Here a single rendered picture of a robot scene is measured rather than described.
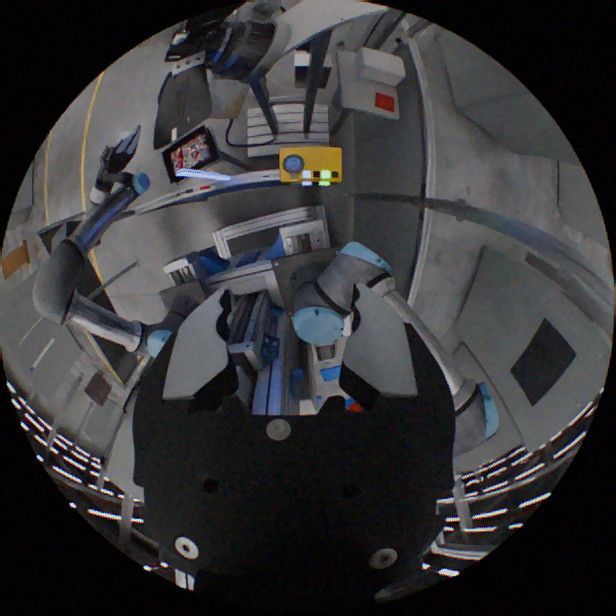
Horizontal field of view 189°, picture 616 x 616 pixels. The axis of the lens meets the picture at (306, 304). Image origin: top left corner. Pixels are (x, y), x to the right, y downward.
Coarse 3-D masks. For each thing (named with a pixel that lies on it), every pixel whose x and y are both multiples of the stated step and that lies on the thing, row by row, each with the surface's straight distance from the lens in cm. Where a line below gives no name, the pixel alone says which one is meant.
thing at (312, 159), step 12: (288, 156) 52; (300, 156) 53; (312, 156) 53; (324, 156) 53; (336, 156) 54; (300, 168) 52; (312, 168) 52; (324, 168) 52; (336, 168) 53; (288, 180) 52; (300, 180) 52; (312, 180) 52; (324, 180) 52; (336, 180) 53
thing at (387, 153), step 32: (352, 32) 211; (416, 96) 91; (384, 128) 114; (416, 128) 86; (384, 160) 109; (416, 160) 83; (384, 192) 106; (416, 192) 80; (384, 224) 105; (416, 224) 78; (384, 256) 104
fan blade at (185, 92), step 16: (176, 80) 62; (192, 80) 58; (176, 96) 58; (192, 96) 54; (208, 96) 50; (160, 112) 61; (176, 112) 55; (192, 112) 50; (208, 112) 46; (160, 128) 59; (176, 128) 53; (192, 128) 48; (160, 144) 58
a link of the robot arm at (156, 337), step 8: (168, 320) 67; (176, 320) 67; (184, 320) 69; (152, 328) 70; (160, 328) 65; (168, 328) 65; (176, 328) 65; (152, 336) 64; (160, 336) 63; (168, 336) 63; (152, 344) 66; (160, 344) 63; (152, 352) 69
